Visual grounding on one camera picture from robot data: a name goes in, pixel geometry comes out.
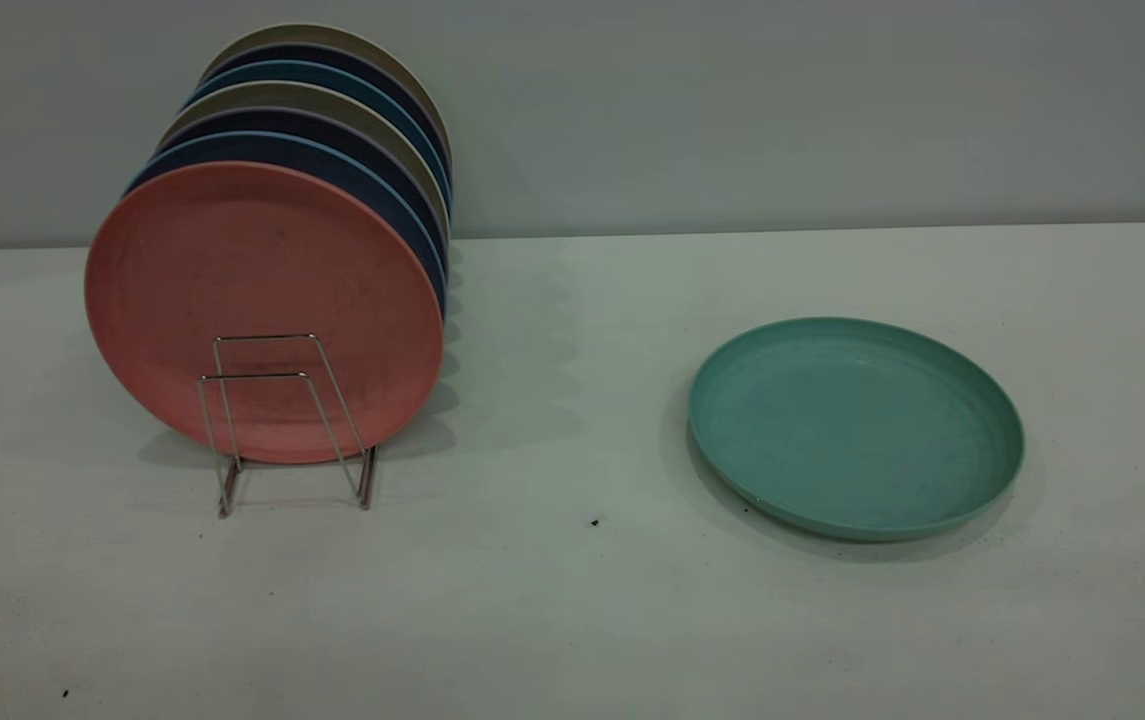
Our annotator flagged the metal wire plate rack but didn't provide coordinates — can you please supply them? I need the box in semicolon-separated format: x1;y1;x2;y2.
196;333;378;519

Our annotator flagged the blue round plate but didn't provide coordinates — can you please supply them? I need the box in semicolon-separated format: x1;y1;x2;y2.
125;131;449;323
182;60;453;216

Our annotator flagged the pink round plate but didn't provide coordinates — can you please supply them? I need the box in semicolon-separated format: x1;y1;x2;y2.
84;161;446;466

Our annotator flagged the green round plate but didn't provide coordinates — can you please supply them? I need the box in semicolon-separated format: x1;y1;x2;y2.
687;317;1025;543

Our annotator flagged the beige round plate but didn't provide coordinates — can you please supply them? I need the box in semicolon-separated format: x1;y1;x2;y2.
157;81;451;243
200;23;453;161

